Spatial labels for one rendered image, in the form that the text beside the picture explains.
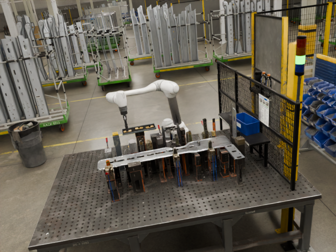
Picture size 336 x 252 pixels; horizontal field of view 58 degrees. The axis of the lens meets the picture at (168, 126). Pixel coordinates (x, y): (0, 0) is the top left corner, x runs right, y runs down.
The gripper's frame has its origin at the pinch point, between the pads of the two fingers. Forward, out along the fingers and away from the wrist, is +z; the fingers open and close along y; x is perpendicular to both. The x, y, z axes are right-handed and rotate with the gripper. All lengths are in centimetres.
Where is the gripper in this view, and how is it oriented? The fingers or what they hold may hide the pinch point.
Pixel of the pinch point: (126, 128)
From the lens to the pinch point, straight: 331.0
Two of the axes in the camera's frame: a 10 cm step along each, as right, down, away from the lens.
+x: 9.8, -1.8, 1.2
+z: 1.1, 9.1, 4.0
